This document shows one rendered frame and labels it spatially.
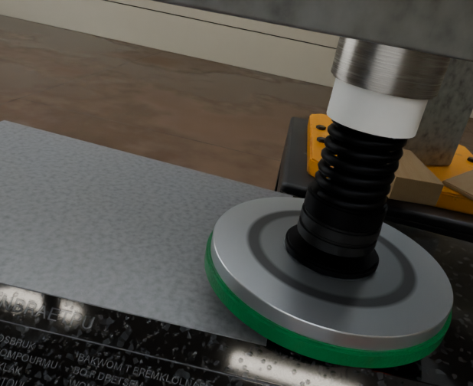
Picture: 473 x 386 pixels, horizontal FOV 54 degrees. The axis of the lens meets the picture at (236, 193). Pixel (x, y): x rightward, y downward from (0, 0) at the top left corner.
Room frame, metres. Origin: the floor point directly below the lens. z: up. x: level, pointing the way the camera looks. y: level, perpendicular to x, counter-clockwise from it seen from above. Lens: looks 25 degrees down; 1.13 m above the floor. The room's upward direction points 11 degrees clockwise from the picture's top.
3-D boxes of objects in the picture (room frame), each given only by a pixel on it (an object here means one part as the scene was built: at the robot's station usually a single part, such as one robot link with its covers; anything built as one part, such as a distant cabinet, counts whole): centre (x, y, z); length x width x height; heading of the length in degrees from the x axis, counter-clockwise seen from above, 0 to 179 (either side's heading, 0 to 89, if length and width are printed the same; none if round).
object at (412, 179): (0.97, -0.35, 0.81); 0.20 x 0.10 x 0.05; 4
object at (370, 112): (0.36, -0.09, 1.06); 0.07 x 0.07 x 0.04
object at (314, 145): (1.22, -0.41, 0.76); 0.49 x 0.49 x 0.05; 86
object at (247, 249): (0.36, -0.09, 0.92); 0.21 x 0.21 x 0.01
